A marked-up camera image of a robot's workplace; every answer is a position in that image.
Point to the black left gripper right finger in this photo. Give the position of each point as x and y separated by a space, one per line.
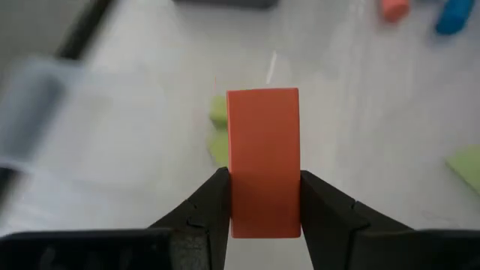
326 225

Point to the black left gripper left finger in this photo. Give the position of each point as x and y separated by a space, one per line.
206 225

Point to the small green block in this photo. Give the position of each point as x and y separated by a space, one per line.
219 148

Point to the orange rectangular block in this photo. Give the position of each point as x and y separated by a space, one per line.
262 150

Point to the green cube block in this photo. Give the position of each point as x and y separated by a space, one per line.
218 112

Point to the orange rounded block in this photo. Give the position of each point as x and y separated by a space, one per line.
394 9

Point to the flat green block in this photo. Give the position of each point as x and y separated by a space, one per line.
468 165

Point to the translucent white bin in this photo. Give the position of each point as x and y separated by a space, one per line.
30 108

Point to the blue rounded block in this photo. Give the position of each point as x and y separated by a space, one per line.
453 17

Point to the black frame bar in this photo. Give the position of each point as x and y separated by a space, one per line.
80 33

